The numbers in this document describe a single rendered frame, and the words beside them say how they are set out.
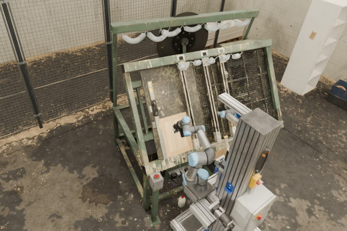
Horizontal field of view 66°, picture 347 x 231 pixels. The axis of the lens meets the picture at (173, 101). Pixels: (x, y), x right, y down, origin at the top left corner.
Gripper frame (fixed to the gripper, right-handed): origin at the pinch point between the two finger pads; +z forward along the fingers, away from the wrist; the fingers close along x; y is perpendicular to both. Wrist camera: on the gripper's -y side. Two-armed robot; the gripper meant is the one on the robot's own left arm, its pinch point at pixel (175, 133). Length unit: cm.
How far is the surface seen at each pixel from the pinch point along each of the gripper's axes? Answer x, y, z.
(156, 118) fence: 1.0, 28.8, 20.4
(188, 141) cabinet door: -30.8, -9.3, 36.3
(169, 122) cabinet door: -14.2, 19.1, 25.4
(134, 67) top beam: 11, 85, -12
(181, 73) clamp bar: -45, 62, -6
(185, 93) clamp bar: -42, 41, 4
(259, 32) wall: -549, 210, 223
